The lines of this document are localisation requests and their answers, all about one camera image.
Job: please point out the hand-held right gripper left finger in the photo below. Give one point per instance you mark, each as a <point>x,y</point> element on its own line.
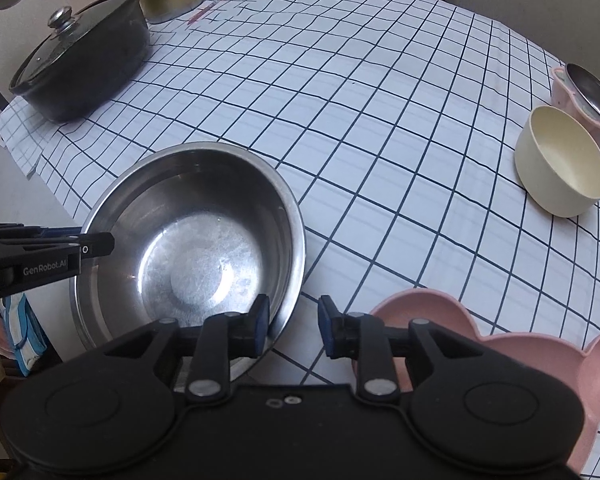
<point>260,325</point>

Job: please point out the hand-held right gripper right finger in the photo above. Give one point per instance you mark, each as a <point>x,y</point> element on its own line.
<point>325,327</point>

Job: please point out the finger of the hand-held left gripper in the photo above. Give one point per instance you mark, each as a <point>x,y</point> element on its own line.
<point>97,245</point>
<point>30,234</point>

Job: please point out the large steel bowl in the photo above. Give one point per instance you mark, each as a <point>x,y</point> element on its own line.
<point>195,240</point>

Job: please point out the pink bear-shaped plate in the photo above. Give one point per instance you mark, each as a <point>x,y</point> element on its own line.
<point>530,360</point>

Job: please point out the cream bowl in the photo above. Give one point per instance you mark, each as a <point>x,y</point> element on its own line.
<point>555,160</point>

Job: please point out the pink bowl with steel liner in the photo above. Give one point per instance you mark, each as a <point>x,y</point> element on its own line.
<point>560,90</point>

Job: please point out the blue white bag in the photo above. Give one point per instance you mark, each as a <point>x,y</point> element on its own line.
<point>25,340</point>

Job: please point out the black cooking pot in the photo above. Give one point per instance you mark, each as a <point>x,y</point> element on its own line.
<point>95,75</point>

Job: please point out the white checkered tablecloth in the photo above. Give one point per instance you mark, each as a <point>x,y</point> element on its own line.
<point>380,135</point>

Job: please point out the glass pot lid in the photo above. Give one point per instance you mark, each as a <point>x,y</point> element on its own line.
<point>80,35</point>

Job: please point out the pink pen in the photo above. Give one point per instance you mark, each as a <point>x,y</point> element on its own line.
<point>205,10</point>

